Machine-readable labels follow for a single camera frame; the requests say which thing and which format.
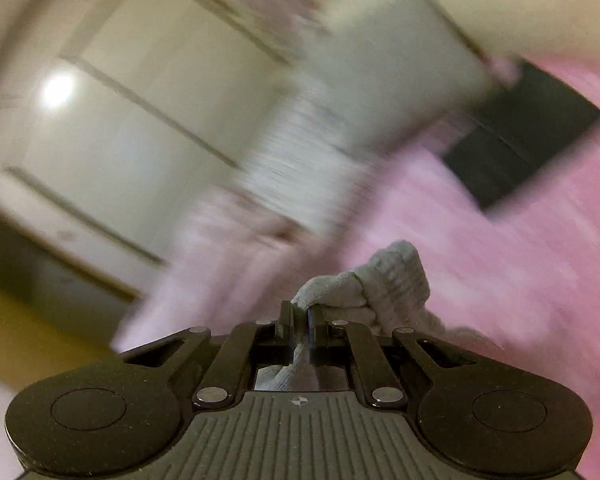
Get pink floral blanket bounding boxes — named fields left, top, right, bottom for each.
left=111, top=55, right=600, bottom=480

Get grey pants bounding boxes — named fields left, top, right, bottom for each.
left=256, top=240, right=504, bottom=392

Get black folded pants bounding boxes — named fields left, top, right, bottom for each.
left=442, top=60, right=600, bottom=212

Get pink folded duvet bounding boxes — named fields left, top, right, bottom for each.
left=114, top=192, right=343, bottom=353

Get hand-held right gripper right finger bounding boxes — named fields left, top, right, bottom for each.
left=307, top=305, right=479, bottom=409

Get cream wardrobe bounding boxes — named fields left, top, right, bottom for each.
left=0, top=0, right=308, bottom=303

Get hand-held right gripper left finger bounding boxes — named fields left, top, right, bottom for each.
left=121, top=301, right=295, bottom=411

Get grey pillow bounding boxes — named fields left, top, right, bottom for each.
left=300, top=0, right=497, bottom=157

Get white striped quilt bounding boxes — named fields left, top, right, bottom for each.
left=237, top=92, right=378, bottom=233

